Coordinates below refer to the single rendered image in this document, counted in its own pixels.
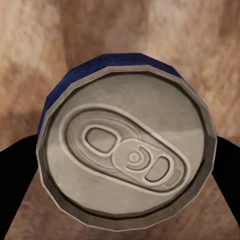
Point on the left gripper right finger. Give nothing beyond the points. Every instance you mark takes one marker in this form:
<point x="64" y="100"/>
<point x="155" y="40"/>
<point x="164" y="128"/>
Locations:
<point x="226" y="172"/>

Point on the can of soda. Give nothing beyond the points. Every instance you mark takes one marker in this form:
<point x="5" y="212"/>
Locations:
<point x="124" y="143"/>

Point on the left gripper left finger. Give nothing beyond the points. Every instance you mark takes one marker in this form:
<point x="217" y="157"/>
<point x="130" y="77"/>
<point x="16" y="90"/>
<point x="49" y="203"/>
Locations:
<point x="18" y="165"/>

